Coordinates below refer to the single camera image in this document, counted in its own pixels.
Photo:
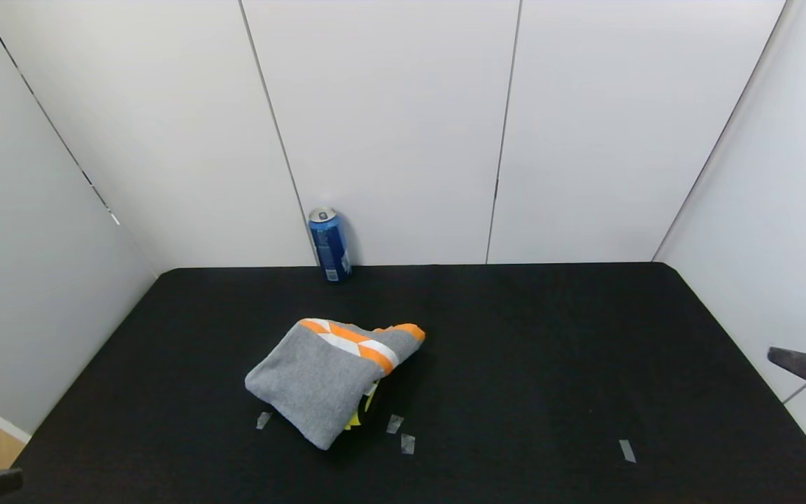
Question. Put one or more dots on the grey towel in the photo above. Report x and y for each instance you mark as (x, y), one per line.
(319, 378)

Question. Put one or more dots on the yellow towel with black trim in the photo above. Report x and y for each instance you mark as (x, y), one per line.
(359, 413)

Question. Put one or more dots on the clear tape piece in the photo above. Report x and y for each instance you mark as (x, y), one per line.
(627, 451)
(408, 444)
(264, 420)
(394, 424)

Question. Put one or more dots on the blue drink can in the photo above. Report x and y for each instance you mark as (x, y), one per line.
(331, 246)

